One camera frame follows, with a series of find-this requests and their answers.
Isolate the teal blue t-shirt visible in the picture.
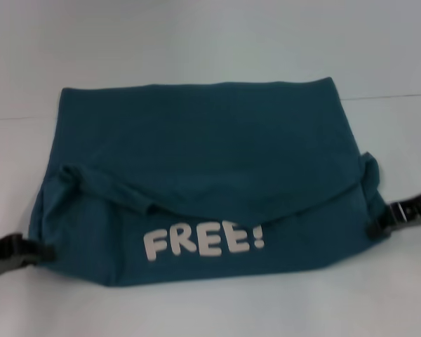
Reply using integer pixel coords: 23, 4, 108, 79
27, 76, 394, 294

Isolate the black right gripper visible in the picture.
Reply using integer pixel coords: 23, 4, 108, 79
367, 194, 421, 242

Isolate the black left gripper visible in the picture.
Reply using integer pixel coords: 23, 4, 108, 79
0, 233, 56, 282

